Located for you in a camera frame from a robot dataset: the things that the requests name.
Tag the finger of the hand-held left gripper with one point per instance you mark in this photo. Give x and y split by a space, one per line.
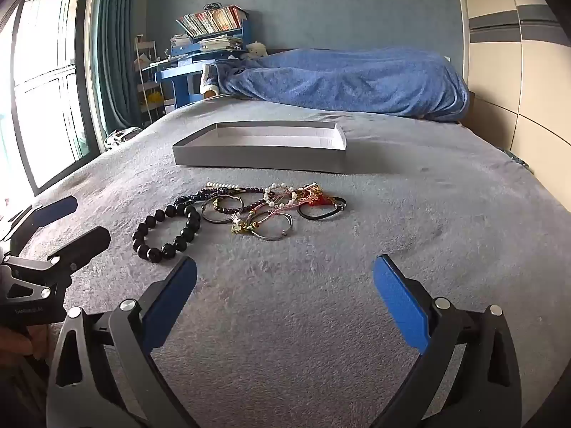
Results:
57 209
84 243

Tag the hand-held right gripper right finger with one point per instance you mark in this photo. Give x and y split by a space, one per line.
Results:
401 303

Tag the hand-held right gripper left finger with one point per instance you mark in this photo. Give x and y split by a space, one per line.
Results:
171 303

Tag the thin silver bangle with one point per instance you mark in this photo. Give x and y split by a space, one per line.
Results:
209 218
272 237

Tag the pearl hair clip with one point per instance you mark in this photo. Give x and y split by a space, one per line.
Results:
223 186

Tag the red bead gold ornament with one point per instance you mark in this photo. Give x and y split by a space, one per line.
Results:
312 196

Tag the grey shallow cardboard tray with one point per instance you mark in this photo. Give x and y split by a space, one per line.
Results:
267 136

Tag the person's left hand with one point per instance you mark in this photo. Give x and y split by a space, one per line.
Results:
20 345

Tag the white and black object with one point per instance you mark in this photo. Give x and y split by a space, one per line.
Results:
122 137

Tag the black framed window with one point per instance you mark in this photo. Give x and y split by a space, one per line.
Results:
49 89

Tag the white rolling cart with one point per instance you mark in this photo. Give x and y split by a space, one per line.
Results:
145 71

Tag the teal curtain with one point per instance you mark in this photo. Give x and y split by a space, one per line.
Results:
118 44

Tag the blue desk with shelf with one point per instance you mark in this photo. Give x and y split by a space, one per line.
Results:
178 76

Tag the blue fleece blanket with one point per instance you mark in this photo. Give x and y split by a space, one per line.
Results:
348 78

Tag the stack of papers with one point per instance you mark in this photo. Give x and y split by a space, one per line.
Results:
221 44

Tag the row of books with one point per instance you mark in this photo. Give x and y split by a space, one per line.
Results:
209 20

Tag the beige wardrobe with grey stripes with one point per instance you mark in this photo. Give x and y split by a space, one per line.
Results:
513 76

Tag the white plush toy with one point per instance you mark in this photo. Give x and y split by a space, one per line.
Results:
255 50

